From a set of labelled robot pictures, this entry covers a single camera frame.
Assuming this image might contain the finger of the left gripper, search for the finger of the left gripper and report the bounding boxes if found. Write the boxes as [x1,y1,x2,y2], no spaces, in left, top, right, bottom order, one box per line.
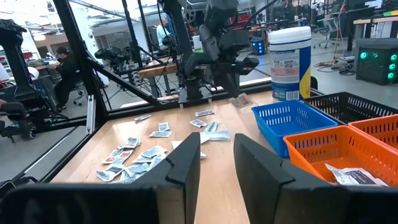
[229,72,245,94]
[214,72,239,99]

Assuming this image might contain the white packet with black square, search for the white packet with black square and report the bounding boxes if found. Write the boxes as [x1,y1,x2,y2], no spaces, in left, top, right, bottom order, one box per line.
[341,167,389,187]

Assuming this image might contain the black computer green lights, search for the black computer green lights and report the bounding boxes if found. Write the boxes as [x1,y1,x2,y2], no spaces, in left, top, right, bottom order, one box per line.
[356,38,398,86]

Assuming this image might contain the blue plastic basket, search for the blue plastic basket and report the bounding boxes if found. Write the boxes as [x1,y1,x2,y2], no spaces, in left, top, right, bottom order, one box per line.
[251,99,339,159]

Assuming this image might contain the white wipes canister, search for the white wipes canister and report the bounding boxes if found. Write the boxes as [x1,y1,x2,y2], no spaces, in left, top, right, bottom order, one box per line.
[269,26,312,103]

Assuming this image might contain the black covered stand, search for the black covered stand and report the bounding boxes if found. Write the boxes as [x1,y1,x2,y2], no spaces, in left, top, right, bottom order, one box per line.
[0,18,29,104]

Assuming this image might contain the grey office chair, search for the grey office chair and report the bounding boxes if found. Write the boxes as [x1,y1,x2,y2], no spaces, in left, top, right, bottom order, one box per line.
[313,17,340,50]

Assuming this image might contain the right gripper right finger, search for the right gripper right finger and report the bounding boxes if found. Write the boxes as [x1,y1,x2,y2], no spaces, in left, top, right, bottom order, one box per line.
[233,133,348,224]

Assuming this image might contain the orange plastic basket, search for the orange plastic basket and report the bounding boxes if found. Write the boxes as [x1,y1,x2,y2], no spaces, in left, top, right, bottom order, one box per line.
[348,114,398,147]
[283,124,398,187]

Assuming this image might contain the crumpled white text packet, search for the crumpled white text packet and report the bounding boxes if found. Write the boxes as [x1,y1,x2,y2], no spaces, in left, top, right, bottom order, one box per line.
[95,166,125,183]

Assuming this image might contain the person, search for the person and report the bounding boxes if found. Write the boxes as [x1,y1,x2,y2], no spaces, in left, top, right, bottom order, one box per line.
[155,17,172,51]
[53,46,82,110]

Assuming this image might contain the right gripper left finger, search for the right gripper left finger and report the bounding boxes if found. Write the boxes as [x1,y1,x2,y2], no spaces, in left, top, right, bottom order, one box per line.
[133,132,201,224]

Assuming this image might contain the black plastic basket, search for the black plastic basket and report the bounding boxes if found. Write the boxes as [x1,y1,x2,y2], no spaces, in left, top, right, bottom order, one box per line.
[303,91,398,125]

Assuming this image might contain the blue lit box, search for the blue lit box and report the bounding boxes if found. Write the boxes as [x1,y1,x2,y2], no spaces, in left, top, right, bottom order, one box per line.
[251,38,266,57]

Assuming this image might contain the green striped bandage strip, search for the green striped bandage strip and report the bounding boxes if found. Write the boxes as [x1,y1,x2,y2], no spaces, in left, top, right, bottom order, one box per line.
[203,120,220,134]

